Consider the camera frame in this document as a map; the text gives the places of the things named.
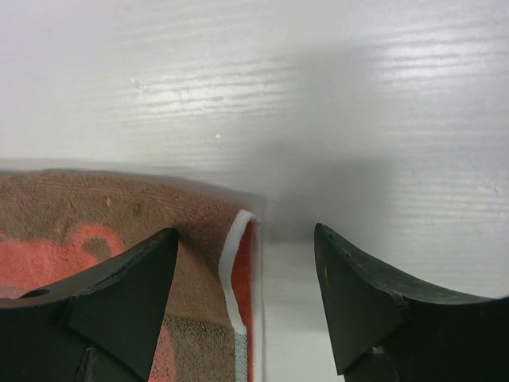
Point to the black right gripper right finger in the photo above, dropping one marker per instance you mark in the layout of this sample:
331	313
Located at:
387	325

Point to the brown red checked towel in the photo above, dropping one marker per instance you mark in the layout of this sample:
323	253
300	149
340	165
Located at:
55	224

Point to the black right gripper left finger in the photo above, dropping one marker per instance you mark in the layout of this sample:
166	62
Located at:
101	324

